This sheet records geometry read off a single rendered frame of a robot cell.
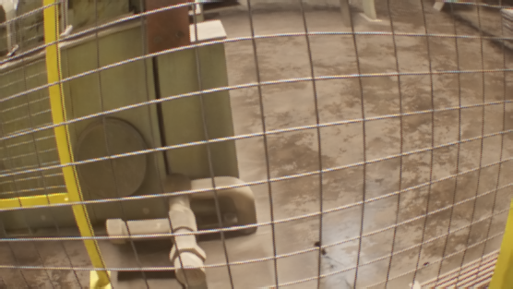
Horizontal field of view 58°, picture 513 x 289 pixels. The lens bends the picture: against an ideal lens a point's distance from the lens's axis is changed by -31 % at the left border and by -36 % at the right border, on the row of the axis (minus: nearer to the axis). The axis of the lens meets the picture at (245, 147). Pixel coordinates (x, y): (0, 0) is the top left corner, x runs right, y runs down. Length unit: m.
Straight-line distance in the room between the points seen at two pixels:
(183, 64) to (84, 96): 0.44
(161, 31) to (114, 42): 0.23
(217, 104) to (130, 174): 0.43
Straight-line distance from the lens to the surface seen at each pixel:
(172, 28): 2.22
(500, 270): 0.97
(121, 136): 2.43
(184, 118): 2.45
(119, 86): 2.40
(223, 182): 2.43
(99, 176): 2.52
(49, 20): 1.88
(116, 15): 2.38
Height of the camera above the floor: 1.38
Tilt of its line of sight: 26 degrees down
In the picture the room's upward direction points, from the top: 7 degrees counter-clockwise
